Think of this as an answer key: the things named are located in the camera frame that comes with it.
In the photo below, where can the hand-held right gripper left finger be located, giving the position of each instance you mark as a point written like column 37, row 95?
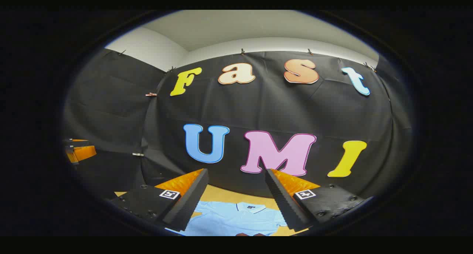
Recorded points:
column 188, row 202

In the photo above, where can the light blue T-shirt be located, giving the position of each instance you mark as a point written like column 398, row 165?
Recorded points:
column 229, row 220

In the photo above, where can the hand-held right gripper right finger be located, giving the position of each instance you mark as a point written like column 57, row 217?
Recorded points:
column 284, row 202

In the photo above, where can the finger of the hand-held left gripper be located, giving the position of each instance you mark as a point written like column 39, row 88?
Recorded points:
column 75, row 142
column 83, row 153

